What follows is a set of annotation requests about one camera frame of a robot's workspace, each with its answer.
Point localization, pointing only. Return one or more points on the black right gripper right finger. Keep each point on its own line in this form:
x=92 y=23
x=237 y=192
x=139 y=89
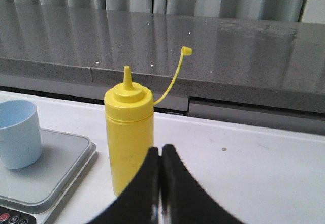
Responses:
x=183 y=199

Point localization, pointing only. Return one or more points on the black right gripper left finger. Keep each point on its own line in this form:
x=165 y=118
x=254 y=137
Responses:
x=139 y=202

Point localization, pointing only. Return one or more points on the yellow squeeze bottle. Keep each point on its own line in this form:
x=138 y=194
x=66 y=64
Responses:
x=129 y=113

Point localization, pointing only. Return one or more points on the light blue plastic cup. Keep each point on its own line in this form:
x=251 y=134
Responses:
x=20 y=134

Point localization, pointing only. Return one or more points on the silver digital kitchen scale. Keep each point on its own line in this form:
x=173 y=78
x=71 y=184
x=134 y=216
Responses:
x=31 y=194

